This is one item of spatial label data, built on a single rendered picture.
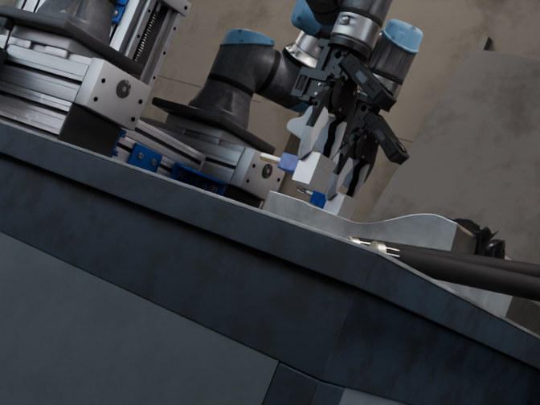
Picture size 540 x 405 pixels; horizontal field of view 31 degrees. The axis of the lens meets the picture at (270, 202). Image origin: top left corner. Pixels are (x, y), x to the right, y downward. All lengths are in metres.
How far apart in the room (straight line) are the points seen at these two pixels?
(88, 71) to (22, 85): 0.17
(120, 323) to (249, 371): 0.18
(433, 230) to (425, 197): 3.25
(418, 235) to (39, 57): 0.79
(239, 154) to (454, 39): 3.55
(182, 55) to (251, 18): 0.56
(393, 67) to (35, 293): 0.94
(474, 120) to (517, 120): 0.22
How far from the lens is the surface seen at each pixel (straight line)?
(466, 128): 4.99
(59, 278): 1.14
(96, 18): 1.91
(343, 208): 1.86
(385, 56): 1.86
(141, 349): 1.03
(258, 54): 2.29
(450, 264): 1.18
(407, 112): 5.53
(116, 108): 1.81
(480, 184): 4.77
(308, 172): 1.55
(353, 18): 1.62
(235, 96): 2.26
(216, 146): 2.19
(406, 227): 1.59
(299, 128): 1.58
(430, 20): 5.71
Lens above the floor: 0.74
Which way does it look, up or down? 4 degrees up
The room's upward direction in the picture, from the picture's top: 22 degrees clockwise
